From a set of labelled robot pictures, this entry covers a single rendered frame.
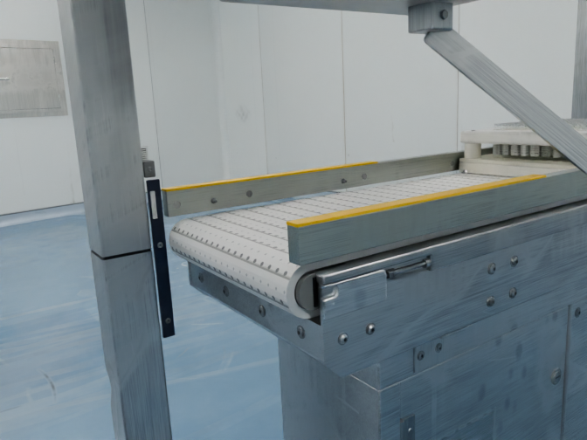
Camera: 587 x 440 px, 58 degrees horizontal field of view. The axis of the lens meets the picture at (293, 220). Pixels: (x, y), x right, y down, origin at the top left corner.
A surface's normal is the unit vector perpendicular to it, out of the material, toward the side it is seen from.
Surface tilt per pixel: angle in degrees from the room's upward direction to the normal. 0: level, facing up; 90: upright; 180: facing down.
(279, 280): 65
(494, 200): 90
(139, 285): 90
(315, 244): 90
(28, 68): 90
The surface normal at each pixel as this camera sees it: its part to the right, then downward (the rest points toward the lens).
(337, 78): -0.73, 0.18
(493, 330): 0.57, 0.14
